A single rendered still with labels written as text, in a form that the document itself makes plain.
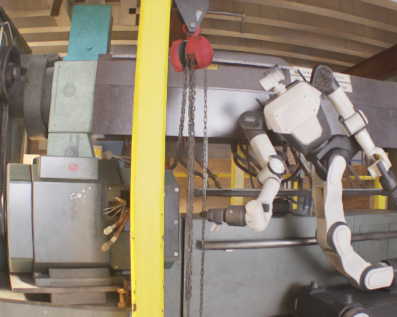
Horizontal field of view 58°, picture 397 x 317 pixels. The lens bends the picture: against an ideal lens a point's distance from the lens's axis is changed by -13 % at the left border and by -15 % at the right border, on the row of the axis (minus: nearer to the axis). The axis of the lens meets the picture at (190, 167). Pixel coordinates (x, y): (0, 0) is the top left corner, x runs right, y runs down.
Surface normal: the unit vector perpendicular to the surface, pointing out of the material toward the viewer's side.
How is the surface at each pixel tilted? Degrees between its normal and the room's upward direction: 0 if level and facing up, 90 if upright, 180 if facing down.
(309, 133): 109
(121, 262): 90
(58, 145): 90
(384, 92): 78
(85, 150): 90
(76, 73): 90
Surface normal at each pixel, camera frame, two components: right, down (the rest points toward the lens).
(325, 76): -0.21, 0.29
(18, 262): 0.33, 0.69
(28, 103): 0.13, 0.32
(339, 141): 0.22, -0.04
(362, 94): 0.14, -0.25
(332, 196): 0.33, 0.37
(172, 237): 0.47, -0.03
